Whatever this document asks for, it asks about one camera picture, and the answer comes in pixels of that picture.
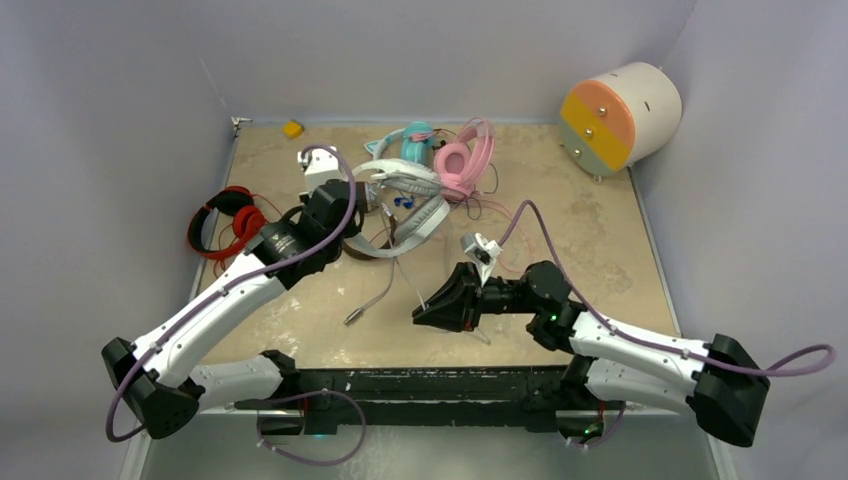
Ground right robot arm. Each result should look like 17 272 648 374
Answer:
412 261 771 447

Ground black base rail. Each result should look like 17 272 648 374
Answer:
231 354 631 439

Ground round pastel drawer cabinet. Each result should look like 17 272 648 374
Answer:
559 62 682 178

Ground brown silver headphones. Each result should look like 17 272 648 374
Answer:
342 181 398 260

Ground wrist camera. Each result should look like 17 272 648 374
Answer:
460 232 502 285
297 145 348 195

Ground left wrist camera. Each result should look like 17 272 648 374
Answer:
297 145 348 195

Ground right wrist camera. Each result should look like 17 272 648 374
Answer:
460 232 502 285

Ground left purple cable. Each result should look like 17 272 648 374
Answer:
104 144 367 467

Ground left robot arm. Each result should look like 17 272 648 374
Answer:
101 180 359 443

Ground aluminium frame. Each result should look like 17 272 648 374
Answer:
119 119 737 480

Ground pink headphones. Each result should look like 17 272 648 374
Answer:
433 117 495 202

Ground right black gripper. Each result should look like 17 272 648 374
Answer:
412 263 541 335

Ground small yellow block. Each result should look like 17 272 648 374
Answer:
281 120 305 139

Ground white grey headphones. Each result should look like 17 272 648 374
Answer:
343 159 450 285

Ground teal cat ear headphones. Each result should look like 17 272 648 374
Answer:
363 121 436 166

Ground red black headphones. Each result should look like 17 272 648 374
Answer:
186 185 282 278

